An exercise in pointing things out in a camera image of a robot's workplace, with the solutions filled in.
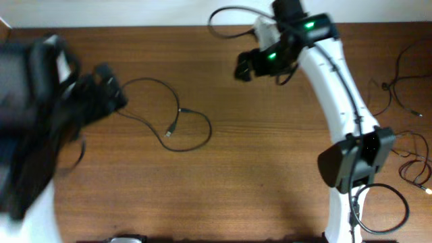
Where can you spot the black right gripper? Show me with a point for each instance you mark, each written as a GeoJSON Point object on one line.
{"type": "Point", "coordinates": [244, 61]}

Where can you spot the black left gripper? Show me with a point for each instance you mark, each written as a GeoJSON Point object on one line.
{"type": "Point", "coordinates": [110, 103]}

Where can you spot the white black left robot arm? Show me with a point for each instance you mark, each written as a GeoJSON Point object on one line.
{"type": "Point", "coordinates": [45, 102]}

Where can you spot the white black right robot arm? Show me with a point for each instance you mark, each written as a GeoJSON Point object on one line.
{"type": "Point", "coordinates": [291, 40]}

